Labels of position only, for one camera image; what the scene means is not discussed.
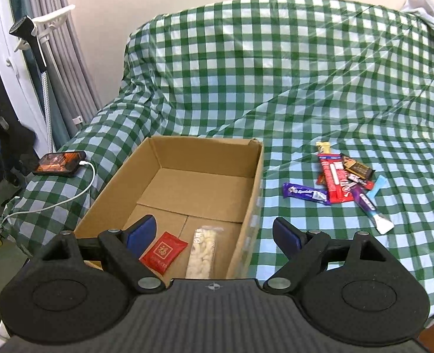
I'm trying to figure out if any purple silver snack tube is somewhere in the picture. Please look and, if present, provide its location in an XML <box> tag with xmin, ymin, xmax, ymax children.
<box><xmin>350</xmin><ymin>185</ymin><xmax>394</xmax><ymax>234</ymax></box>

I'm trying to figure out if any small red sachet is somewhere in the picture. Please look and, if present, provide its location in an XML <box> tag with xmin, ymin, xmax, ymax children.
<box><xmin>139</xmin><ymin>232</ymin><xmax>188</xmax><ymax>275</ymax></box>

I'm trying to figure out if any long red snack pack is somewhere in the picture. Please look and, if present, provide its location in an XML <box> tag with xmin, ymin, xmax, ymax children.
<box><xmin>318</xmin><ymin>154</ymin><xmax>354</xmax><ymax>204</ymax></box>

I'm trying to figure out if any purple chocolate bar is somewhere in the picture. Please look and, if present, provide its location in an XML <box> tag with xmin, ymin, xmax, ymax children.
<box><xmin>282</xmin><ymin>182</ymin><xmax>330</xmax><ymax>206</ymax></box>

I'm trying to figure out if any clear pack of yellow puffs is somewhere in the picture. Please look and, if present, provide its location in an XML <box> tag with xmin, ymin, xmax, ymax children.
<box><xmin>186</xmin><ymin>226</ymin><xmax>223</xmax><ymax>280</ymax></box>

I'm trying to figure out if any yellow chocolate bar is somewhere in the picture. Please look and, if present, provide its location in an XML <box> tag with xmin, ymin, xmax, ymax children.
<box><xmin>316</xmin><ymin>141</ymin><xmax>331</xmax><ymax>155</ymax></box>

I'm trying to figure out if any red black small bar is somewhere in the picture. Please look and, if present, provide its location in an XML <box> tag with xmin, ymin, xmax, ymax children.
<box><xmin>347</xmin><ymin>173</ymin><xmax>374</xmax><ymax>190</ymax></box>

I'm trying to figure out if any blue stick packet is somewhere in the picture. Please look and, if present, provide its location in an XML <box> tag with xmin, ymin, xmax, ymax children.
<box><xmin>367</xmin><ymin>175</ymin><xmax>388</xmax><ymax>201</ymax></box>

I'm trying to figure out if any brown orange small bar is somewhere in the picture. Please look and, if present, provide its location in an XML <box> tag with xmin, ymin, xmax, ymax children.
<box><xmin>316</xmin><ymin>173</ymin><xmax>326</xmax><ymax>186</ymax></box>

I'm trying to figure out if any black gold chocolate packet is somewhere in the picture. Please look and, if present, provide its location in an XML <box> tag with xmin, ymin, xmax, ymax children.
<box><xmin>340</xmin><ymin>154</ymin><xmax>374</xmax><ymax>180</ymax></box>

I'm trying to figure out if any black smartphone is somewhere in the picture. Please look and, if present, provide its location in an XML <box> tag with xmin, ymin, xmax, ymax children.
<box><xmin>33</xmin><ymin>151</ymin><xmax>86</xmax><ymax>177</ymax></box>

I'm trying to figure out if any brown cardboard box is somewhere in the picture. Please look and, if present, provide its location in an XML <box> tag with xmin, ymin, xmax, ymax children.
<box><xmin>75</xmin><ymin>136</ymin><xmax>264</xmax><ymax>279</ymax></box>

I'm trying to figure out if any green white checkered cloth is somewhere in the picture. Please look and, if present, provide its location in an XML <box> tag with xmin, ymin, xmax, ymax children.
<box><xmin>1</xmin><ymin>0</ymin><xmax>434</xmax><ymax>313</ymax></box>

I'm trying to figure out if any grey curtain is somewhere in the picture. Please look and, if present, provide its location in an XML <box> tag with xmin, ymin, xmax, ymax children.
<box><xmin>10</xmin><ymin>0</ymin><xmax>101</xmax><ymax>148</ymax></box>

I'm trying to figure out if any black handheld steamer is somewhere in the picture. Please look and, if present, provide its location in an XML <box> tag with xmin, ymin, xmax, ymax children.
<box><xmin>9</xmin><ymin>15</ymin><xmax>54</xmax><ymax>153</ymax></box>

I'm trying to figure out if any white charging cable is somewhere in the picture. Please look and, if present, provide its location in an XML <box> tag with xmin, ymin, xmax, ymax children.
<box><xmin>0</xmin><ymin>159</ymin><xmax>97</xmax><ymax>233</ymax></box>

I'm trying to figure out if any white window frame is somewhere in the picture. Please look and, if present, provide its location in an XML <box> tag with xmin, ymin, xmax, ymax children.
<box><xmin>0</xmin><ymin>0</ymin><xmax>49</xmax><ymax>157</ymax></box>

